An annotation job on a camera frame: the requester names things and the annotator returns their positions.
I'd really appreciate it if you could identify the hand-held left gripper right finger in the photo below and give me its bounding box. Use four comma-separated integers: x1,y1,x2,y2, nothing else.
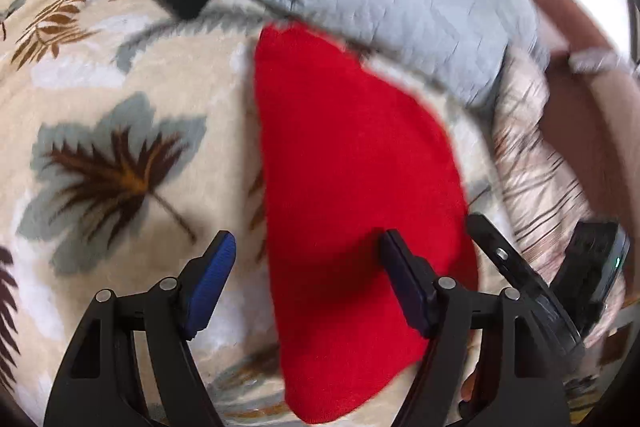
379,229,571,427

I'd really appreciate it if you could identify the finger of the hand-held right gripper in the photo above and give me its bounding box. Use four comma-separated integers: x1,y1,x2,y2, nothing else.
466,214,551,303

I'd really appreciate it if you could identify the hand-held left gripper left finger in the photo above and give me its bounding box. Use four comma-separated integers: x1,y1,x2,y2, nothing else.
42,230,237,427

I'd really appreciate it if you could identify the red and blue sweater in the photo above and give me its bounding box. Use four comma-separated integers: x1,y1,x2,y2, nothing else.
252,22,482,425

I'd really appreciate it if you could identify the person's right forearm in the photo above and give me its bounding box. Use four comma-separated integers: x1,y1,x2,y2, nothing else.
527,0,640,220

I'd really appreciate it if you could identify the beige striped cloth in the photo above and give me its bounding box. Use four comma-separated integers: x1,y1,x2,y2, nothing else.
492,47,627,358

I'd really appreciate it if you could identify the cream leaf print blanket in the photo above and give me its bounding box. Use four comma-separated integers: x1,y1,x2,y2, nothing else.
0,0,601,427

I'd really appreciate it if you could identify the white beaded bracelet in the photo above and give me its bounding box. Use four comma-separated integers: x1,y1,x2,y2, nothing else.
567,47,634,76

